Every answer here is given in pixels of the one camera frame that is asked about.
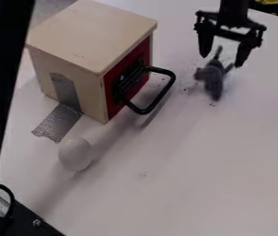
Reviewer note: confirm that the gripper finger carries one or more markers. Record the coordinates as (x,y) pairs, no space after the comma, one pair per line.
(205,40)
(244,52)

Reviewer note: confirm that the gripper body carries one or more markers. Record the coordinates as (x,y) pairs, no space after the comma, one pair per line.
(231,27)

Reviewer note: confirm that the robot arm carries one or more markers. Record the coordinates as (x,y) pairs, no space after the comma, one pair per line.
(233,9)

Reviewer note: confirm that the drawer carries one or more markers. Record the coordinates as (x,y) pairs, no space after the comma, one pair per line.
(139,83)

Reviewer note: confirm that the grey plush toy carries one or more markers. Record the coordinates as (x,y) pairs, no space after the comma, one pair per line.
(213,77)

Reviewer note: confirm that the cabinet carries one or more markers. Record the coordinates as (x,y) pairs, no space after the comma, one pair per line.
(89,58)

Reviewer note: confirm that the grey tape strip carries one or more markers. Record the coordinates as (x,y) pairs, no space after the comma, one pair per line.
(58,121)

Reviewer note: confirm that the white toy egg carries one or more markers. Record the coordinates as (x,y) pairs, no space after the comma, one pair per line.
(75,153)

